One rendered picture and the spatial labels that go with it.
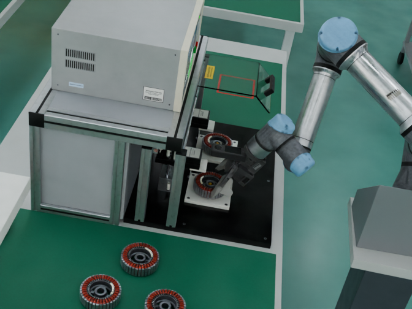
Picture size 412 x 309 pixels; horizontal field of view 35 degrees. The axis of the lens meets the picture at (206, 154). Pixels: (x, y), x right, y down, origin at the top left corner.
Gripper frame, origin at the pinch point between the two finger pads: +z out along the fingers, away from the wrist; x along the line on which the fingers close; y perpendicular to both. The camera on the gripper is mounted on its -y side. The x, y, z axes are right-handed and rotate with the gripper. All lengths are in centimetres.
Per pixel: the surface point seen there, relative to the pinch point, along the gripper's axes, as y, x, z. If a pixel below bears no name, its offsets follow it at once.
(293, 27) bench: 29, 157, -7
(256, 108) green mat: 14, 63, -2
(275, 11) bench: 19, 167, -5
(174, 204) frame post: -11.2, -19.7, 0.7
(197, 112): -13.6, 24.4, -5.4
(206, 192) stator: -1.0, -5.6, 0.1
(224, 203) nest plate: 5.8, -6.1, -0.5
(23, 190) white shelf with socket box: -55, -65, -14
